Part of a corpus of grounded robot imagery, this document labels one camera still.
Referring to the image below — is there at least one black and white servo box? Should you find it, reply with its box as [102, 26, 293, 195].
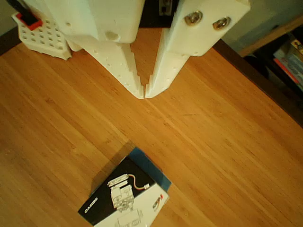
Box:
[77, 156, 170, 227]

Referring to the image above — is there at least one wooden ladder bookshelf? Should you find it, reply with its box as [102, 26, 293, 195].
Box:
[238, 13, 303, 58]

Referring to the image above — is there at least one white perforated base plate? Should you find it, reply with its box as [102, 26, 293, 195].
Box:
[11, 13, 72, 61]

